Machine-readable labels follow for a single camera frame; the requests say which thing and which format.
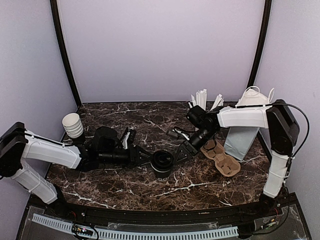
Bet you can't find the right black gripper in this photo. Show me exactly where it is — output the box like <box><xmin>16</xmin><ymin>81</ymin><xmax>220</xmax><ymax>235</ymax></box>
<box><xmin>172</xmin><ymin>126</ymin><xmax>218</xmax><ymax>165</ymax></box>

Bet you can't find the brown cardboard cup carrier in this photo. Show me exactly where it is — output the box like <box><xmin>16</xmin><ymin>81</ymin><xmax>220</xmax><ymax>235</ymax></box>
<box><xmin>200</xmin><ymin>139</ymin><xmax>241</xmax><ymax>177</ymax></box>

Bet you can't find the black front table rail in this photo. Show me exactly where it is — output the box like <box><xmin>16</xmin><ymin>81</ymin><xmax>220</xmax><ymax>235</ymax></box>
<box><xmin>43</xmin><ymin>202</ymin><xmax>281</xmax><ymax>226</ymax></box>

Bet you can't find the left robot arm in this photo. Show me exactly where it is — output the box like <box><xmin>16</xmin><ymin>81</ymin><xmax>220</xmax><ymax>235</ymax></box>
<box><xmin>0</xmin><ymin>122</ymin><xmax>152</xmax><ymax>218</ymax></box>

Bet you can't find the white slotted cable duct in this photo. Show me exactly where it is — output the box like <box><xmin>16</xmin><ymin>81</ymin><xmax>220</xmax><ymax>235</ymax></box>
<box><xmin>31</xmin><ymin>213</ymin><xmax>239</xmax><ymax>240</ymax></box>

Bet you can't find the green circuit board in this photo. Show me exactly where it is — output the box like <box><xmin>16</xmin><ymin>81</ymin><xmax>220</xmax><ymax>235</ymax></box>
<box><xmin>71</xmin><ymin>224</ymin><xmax>94</xmax><ymax>236</ymax></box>

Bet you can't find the left black frame post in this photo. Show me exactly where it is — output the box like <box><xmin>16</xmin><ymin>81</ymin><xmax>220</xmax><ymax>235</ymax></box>
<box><xmin>49</xmin><ymin>0</ymin><xmax>82</xmax><ymax>108</ymax></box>

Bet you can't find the white paper bag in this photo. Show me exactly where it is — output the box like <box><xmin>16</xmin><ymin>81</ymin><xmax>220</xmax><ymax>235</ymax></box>
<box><xmin>224</xmin><ymin>86</ymin><xmax>275</xmax><ymax>162</ymax></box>

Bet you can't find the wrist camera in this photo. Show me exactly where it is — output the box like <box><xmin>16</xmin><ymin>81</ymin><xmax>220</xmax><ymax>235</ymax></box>
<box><xmin>120</xmin><ymin>127</ymin><xmax>137</xmax><ymax>150</ymax></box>
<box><xmin>166</xmin><ymin>128</ymin><xmax>190</xmax><ymax>140</ymax></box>

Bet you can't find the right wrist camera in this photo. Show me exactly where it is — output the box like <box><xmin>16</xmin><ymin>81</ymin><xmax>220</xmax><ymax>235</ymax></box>
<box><xmin>166</xmin><ymin>128</ymin><xmax>190</xmax><ymax>140</ymax></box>

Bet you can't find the black paper coffee cup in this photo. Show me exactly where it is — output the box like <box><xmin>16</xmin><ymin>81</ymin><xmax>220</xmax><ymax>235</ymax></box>
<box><xmin>153</xmin><ymin>168</ymin><xmax>172</xmax><ymax>182</ymax></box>

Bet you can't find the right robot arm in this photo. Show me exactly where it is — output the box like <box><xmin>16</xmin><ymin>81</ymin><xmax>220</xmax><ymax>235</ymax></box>
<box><xmin>173</xmin><ymin>99</ymin><xmax>300</xmax><ymax>217</ymax></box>

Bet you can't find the stack of paper cups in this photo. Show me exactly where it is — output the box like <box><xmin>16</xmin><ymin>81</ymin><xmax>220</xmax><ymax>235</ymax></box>
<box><xmin>62</xmin><ymin>113</ymin><xmax>86</xmax><ymax>142</ymax></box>

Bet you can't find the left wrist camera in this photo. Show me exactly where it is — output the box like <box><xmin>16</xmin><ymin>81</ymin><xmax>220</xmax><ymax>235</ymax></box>
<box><xmin>120</xmin><ymin>127</ymin><xmax>137</xmax><ymax>150</ymax></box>

